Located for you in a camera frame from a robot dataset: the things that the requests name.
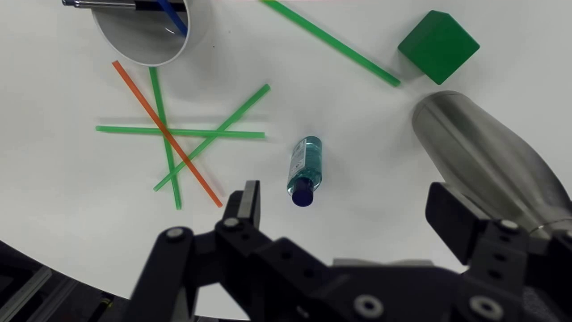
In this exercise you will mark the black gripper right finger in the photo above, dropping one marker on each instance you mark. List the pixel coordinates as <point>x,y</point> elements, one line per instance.
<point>453,227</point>

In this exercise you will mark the orange plastic straw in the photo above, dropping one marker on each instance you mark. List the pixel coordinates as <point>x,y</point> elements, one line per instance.
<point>149,108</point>

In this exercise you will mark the small teal bottle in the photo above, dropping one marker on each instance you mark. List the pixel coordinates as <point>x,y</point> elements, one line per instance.
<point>306,164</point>

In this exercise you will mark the clear plastic cup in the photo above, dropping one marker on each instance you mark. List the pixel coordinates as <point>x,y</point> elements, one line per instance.
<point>140,46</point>

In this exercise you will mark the silver metal bottle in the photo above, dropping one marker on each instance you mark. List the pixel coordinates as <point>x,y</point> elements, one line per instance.
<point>483,155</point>

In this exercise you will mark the green cube block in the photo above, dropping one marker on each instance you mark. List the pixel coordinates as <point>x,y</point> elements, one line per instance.
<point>439,48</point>

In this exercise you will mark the blue pen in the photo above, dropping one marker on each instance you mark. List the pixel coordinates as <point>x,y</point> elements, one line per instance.
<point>172,19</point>

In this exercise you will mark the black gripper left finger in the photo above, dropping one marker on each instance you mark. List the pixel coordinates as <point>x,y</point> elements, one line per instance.
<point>247,209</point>

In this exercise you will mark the long green plastic straw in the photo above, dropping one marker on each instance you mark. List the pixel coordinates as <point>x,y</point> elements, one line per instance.
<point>333,44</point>

